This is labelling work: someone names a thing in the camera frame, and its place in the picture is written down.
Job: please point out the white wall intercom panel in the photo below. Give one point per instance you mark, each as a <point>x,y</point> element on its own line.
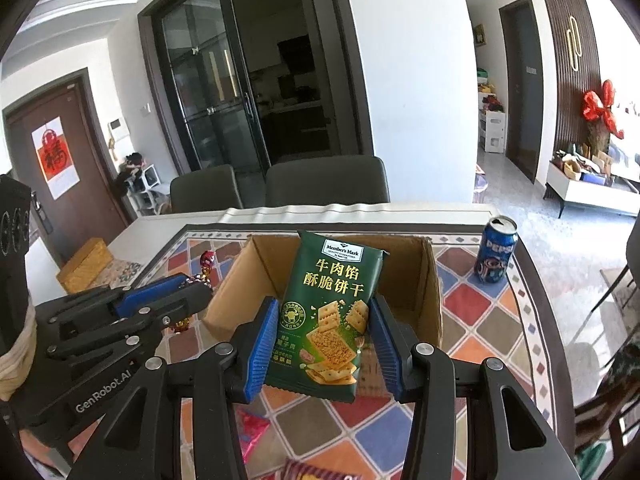
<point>119,129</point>

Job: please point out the gold wall ornament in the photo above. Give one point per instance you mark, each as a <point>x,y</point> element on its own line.
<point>573,45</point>

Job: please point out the yellow woven box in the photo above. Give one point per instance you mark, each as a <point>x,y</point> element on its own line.
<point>85,265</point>

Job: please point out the black side chair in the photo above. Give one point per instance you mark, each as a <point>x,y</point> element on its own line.
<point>634,250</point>

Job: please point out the red foil balloon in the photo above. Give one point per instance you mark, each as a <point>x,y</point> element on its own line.
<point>602,107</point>

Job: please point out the red yellow snack packet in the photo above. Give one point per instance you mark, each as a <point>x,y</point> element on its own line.
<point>312,471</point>

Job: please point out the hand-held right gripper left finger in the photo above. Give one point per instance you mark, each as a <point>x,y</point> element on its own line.
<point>260,350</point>

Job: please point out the blue soda can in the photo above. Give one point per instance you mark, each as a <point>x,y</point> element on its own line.
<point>495,252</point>

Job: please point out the white low cabinet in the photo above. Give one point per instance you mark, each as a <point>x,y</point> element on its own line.
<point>585,187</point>

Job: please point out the white low cube shelf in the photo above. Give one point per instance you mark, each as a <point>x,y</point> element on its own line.
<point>145,185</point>

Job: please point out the brown entrance door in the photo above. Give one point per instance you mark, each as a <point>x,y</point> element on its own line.
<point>85,185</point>

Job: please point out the dark grey dining chair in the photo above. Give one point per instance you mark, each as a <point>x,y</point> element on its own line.
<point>205,189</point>
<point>325,180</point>

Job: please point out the red gold candy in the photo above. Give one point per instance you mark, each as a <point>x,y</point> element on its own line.
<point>205,261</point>

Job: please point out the dark framed glass sliding door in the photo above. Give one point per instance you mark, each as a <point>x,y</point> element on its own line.
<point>210,80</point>

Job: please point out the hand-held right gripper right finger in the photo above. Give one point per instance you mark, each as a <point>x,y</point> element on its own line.
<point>385,350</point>

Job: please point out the green cracker packet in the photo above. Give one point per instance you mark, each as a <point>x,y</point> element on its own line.
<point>325,285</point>

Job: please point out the brown cardboard box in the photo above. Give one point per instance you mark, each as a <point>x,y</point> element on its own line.
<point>415,280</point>

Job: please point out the pile of paper bags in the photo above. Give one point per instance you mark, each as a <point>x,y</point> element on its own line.
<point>582,165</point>

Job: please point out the brown wooden chair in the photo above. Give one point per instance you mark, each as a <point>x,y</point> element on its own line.
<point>600,425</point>

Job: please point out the red and white door poster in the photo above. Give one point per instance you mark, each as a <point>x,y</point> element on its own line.
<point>55,157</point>

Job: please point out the dark green cloth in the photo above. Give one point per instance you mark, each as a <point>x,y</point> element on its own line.
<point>622,367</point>

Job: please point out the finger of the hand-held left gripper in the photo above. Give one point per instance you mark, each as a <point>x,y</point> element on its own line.
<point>147,292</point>
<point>165,317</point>

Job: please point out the small framed wall picture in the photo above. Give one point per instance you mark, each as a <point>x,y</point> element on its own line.
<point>480,35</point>

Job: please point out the translucent plastic stool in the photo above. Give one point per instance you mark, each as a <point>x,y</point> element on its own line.
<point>480,182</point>

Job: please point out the dark interior door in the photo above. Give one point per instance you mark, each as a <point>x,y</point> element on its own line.
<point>522,85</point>

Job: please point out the floral placemat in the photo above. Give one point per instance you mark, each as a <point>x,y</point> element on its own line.
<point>122,270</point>

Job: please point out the white toy storage shelf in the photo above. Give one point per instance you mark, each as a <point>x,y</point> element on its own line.
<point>494,130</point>

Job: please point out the colourful diamond pattern tablecloth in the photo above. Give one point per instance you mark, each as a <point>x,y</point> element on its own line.
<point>480,320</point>

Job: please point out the pink snack packet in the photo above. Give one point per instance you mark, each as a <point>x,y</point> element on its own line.
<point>251,430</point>

